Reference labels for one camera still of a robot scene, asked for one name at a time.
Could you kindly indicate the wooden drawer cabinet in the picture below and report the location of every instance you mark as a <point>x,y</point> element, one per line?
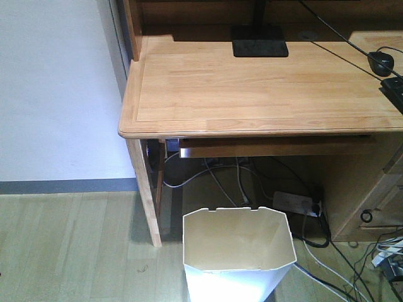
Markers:
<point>361,190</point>

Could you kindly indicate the black monitor stand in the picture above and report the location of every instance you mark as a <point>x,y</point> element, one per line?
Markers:
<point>258,39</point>

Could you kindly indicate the black computer mouse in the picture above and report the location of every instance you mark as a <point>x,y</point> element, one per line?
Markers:
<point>382,64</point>

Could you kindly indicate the light wooden desk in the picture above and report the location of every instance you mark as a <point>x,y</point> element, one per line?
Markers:
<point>185,83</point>

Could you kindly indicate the white power strip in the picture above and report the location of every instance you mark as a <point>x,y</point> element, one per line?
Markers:
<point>298,204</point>

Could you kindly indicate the black keyboard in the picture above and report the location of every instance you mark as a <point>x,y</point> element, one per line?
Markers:
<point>392,89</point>

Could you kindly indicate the white plastic trash bin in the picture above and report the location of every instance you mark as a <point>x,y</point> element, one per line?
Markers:
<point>236,254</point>

